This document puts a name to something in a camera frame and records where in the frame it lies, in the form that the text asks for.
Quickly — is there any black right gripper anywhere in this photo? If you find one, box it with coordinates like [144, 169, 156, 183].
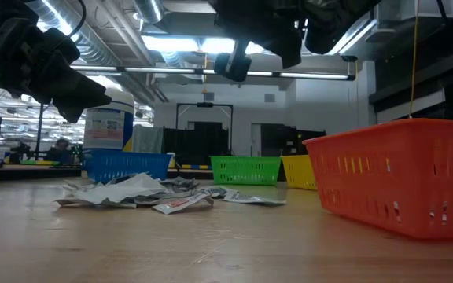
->
[210, 0, 304, 83]

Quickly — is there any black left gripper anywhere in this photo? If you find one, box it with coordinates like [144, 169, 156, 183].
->
[0, 15, 112, 123]

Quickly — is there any yellow plastic basket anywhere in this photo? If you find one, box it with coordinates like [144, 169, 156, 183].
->
[280, 154, 319, 192]

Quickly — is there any orange plastic basket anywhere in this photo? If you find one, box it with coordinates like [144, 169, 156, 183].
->
[303, 117, 453, 241]

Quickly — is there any white wipes canister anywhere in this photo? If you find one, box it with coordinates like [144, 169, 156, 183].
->
[83, 88, 135, 153]

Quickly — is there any black pole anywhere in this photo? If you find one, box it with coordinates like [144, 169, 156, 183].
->
[35, 102, 45, 159]

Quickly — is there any person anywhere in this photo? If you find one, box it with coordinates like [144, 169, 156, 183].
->
[43, 137, 74, 165]

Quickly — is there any slanted ceiling light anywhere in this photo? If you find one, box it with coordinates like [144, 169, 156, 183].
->
[324, 17, 379, 57]

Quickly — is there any yellow-green block strip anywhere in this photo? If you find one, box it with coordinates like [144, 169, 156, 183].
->
[17, 158, 66, 166]

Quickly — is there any wooden background table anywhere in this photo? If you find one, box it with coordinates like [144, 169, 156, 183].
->
[0, 163, 83, 170]

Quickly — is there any blue plastic basket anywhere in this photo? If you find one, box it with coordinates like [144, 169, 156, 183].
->
[81, 148, 172, 182]

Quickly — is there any grey cover cloth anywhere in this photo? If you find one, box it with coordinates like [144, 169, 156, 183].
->
[131, 124, 165, 155]

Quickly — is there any long fluorescent light strip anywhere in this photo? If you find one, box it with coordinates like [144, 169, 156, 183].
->
[71, 64, 356, 82]

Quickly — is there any black cabinet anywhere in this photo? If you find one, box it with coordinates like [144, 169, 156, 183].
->
[260, 123, 327, 158]

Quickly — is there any white door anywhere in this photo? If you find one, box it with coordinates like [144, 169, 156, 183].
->
[249, 123, 263, 157]

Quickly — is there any large white packet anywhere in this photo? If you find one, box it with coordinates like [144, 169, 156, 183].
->
[75, 172, 172, 204]

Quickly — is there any ceiling light panel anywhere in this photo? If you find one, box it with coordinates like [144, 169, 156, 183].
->
[142, 34, 267, 55]

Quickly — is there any green plastic basket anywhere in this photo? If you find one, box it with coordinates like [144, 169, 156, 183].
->
[209, 155, 282, 186]

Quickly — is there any yellow-black striped bar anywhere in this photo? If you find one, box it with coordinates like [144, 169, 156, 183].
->
[167, 164, 212, 171]

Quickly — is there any red-printed white packet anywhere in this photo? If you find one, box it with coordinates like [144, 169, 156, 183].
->
[151, 191, 215, 215]

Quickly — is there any large silver ventilation duct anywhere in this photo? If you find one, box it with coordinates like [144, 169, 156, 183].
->
[25, 0, 157, 105]

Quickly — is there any black gantry frame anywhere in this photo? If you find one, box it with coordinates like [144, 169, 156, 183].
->
[175, 101, 234, 157]

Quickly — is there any small silver ventilation duct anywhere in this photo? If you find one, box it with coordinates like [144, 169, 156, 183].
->
[134, 0, 164, 24]

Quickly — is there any dark wall shelving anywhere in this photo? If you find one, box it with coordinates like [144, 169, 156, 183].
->
[369, 39, 453, 123]

